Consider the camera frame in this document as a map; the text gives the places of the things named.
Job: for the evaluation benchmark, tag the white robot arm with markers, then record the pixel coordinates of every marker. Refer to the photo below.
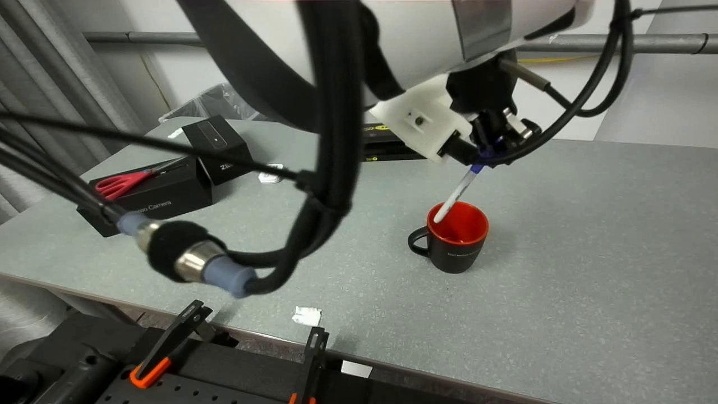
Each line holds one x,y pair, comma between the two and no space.
436,71

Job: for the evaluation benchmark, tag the silver blue cable connector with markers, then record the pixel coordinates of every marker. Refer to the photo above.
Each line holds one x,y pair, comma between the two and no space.
188,252

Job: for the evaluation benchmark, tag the right black orange clamp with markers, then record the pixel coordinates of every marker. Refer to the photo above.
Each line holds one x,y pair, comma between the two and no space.
311,367

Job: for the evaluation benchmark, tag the black box with red item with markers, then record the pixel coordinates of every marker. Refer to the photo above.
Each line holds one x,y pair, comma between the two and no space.
163,188

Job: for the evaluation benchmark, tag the blue capped sharpie marker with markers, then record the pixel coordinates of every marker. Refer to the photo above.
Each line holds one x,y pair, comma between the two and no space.
459,191

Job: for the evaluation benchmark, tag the black mug red inside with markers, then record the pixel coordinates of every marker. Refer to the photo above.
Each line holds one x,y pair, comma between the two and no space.
457,240

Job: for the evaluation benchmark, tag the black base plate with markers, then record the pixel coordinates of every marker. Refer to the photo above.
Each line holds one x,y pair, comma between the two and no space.
103,362

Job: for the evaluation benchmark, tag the black box on table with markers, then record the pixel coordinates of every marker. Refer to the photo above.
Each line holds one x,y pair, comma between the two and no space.
216,134

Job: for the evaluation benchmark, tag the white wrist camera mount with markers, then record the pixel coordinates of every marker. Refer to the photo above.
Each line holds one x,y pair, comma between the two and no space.
424,116

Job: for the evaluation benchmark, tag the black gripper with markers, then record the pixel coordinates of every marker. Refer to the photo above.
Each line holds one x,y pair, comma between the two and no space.
486,96

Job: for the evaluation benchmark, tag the small white label tag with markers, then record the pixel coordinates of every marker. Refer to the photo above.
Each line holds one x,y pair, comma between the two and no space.
266,178

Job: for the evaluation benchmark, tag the white tape piece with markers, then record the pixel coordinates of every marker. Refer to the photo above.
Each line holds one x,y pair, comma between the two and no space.
306,314

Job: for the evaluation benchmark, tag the black orange clamp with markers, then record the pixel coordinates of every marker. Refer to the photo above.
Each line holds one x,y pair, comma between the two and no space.
159,362
311,367

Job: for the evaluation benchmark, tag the left black orange clamp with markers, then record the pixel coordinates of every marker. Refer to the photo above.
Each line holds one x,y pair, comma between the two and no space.
159,362

